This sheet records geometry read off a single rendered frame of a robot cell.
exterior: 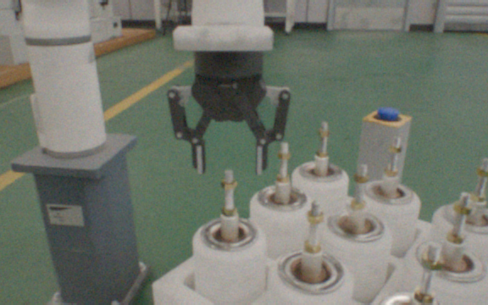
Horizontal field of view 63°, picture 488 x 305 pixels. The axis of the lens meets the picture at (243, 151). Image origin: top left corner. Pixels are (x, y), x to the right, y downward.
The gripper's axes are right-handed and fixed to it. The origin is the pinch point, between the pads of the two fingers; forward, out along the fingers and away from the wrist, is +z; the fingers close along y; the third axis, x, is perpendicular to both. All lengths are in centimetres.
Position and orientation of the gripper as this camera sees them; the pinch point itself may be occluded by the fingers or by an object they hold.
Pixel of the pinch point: (230, 162)
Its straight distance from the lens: 48.5
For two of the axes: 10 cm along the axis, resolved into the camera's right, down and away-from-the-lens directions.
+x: -0.4, 3.9, -9.2
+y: -10.0, -0.2, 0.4
